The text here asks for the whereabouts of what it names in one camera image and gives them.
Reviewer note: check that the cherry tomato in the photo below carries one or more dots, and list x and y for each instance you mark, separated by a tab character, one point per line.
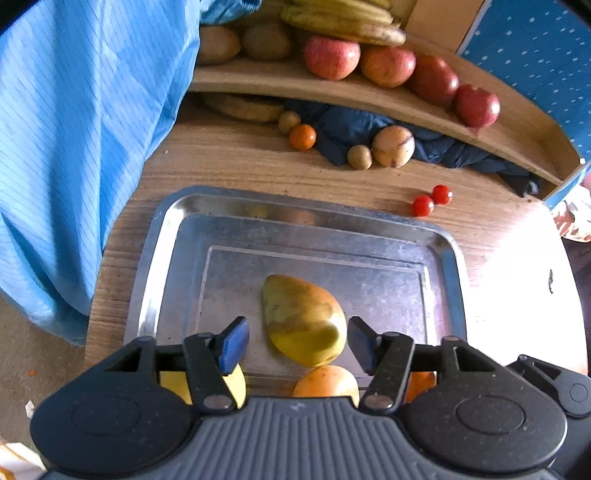
442	195
423	206

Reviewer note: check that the right kiwi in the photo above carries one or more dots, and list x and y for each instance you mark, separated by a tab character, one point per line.
267	42

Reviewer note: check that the bottom brown-spotted banana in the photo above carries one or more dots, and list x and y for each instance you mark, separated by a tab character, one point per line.
360	31

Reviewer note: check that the left kiwi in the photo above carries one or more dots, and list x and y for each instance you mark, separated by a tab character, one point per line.
218	45

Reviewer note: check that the red apple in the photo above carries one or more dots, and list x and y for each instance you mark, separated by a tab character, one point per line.
331	59
434	80
476	107

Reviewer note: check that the yellow lemon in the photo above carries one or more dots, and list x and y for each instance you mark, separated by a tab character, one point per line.
177	383

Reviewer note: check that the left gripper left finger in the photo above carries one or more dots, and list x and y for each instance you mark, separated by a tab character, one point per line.
205	358

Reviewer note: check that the blue star-pattern fabric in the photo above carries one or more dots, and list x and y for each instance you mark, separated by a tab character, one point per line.
542	50

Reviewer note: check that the small orange tangerine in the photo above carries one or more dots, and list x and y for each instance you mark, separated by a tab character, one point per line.
302	137

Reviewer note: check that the middle banana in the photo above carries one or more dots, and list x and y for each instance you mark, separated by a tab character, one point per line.
350	9

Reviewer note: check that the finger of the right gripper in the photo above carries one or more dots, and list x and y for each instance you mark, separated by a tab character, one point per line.
571	390

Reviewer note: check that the dark blue padded jacket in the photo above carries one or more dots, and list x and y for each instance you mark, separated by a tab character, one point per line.
340	128

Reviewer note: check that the kiwi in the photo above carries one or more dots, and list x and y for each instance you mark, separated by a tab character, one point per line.
218	45
267	42

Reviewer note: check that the wooden curved shelf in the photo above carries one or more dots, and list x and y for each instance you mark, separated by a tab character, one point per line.
523	133

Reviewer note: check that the light blue garment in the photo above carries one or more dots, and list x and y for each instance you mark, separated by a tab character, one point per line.
89	90

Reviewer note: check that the orange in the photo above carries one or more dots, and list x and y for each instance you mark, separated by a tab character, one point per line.
328	381

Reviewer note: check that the wooden back panel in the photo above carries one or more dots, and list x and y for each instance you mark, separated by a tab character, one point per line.
450	24

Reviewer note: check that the mango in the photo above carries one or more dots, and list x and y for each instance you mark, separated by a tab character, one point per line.
303	321

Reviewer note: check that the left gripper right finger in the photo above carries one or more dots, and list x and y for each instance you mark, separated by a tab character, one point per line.
400	370

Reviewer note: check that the small tan fruit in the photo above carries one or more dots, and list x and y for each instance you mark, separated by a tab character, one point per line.
287	121
360	157

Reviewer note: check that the metal tray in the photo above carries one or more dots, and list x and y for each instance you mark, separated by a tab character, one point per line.
297	271

